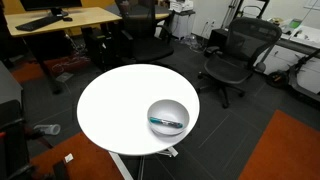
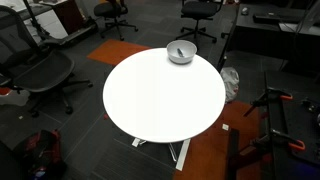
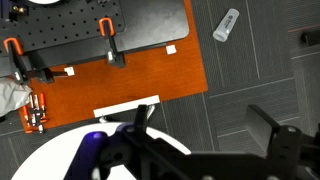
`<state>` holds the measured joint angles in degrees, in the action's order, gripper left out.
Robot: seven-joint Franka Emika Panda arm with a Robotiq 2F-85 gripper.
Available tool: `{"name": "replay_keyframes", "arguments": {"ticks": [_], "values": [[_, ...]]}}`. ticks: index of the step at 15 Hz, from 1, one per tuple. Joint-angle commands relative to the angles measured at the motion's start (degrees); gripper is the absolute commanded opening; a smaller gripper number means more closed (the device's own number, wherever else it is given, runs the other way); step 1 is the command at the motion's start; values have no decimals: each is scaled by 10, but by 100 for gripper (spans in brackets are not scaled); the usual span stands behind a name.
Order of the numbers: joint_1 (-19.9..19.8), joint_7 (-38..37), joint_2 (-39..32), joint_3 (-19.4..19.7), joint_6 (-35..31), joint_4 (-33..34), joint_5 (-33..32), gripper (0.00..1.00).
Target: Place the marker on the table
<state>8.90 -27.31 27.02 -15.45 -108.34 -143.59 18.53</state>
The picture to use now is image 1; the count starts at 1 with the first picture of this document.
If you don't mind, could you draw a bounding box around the teal dry-erase marker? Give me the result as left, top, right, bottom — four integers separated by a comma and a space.
149, 117, 183, 128

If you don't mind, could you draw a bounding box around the white round bowl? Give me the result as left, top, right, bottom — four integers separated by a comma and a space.
147, 99, 190, 136

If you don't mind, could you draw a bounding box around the black padded office chair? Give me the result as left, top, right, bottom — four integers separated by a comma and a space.
115, 0, 174, 63

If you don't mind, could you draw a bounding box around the white table base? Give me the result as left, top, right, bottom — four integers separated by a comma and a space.
109, 147, 178, 180

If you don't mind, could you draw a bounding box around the black mesh office chair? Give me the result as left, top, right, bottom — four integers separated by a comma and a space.
198, 17, 282, 108

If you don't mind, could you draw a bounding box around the black desktop computer tower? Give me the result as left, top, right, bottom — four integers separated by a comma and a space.
81, 27, 107, 72

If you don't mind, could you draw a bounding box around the light wooden desk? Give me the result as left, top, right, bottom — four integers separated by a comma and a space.
4, 6, 123, 95

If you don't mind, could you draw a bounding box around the clear plastic cup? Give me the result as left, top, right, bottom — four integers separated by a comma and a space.
34, 124, 61, 136

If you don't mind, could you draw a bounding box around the black computer mouse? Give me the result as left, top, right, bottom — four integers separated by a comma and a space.
63, 17, 73, 22

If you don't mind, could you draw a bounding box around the black electric scooter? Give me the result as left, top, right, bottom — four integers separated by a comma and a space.
266, 49, 320, 102

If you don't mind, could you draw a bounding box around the white cabinet with drawers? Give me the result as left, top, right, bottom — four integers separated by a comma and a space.
253, 18, 320, 95

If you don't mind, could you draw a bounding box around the black computer monitor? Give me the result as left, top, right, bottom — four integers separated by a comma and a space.
20, 0, 82, 16

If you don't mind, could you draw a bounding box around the black keyboard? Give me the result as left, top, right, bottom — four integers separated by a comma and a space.
16, 16, 62, 32

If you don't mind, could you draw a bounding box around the black chair at left edge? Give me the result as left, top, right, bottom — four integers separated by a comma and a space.
0, 100, 34, 180

